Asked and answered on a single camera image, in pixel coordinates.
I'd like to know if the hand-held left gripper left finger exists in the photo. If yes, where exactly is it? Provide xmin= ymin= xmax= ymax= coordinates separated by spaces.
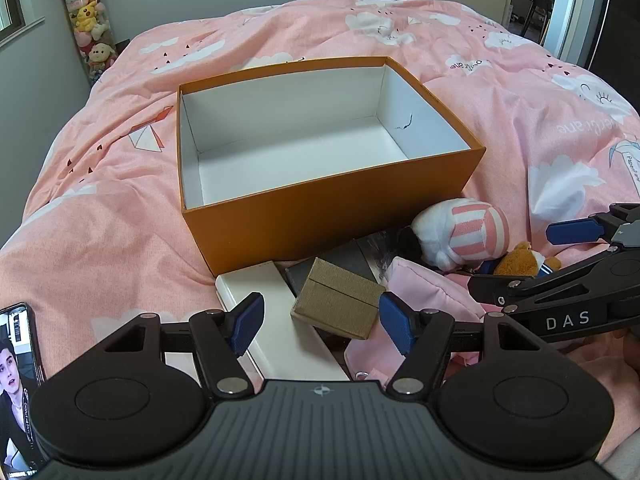
xmin=99 ymin=291 xmax=266 ymax=397

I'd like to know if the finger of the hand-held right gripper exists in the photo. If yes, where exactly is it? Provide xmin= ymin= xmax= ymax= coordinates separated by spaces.
xmin=467 ymin=249 xmax=640 ymax=346
xmin=545 ymin=203 xmax=640 ymax=251

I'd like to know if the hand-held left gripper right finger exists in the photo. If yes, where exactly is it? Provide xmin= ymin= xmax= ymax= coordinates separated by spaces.
xmin=378 ymin=291 xmax=547 ymax=397

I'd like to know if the brown plush dog blue outfit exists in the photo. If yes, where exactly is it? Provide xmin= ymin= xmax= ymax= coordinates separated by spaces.
xmin=492 ymin=241 xmax=563 ymax=277

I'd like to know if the white glasses case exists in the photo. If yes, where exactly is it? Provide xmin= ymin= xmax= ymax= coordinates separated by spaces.
xmin=215 ymin=261 xmax=351 ymax=382

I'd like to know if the pink pouch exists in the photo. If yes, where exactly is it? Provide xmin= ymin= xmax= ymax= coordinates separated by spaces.
xmin=344 ymin=256 xmax=493 ymax=386

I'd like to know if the small gold fabric box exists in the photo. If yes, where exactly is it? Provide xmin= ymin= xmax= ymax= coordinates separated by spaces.
xmin=290 ymin=257 xmax=387 ymax=341

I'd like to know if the white pink striped plush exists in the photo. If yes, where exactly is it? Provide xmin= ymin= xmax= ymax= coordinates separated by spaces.
xmin=398 ymin=198 xmax=511 ymax=273

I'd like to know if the printed photo card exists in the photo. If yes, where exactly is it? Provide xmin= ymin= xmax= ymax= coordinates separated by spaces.
xmin=356 ymin=229 xmax=416 ymax=281

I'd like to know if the dark grey box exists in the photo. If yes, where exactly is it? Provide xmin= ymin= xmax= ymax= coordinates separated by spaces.
xmin=284 ymin=240 xmax=386 ymax=298

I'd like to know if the orange cardboard box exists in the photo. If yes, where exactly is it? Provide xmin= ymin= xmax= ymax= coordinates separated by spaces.
xmin=176 ymin=56 xmax=487 ymax=277

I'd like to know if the pink cloud print blanket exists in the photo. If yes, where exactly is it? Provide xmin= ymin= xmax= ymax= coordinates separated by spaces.
xmin=0 ymin=0 xmax=640 ymax=461

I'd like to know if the dark chair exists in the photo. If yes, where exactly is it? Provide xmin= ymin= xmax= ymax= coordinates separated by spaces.
xmin=525 ymin=0 xmax=553 ymax=43

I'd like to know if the white door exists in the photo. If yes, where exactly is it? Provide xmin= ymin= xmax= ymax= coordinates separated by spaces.
xmin=542 ymin=0 xmax=618 ymax=66

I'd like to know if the smartphone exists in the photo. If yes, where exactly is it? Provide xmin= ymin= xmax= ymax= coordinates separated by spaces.
xmin=0 ymin=302 xmax=48 ymax=476

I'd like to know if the clear tube of plush toys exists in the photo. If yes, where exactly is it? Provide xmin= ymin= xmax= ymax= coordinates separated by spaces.
xmin=52 ymin=0 xmax=118 ymax=86

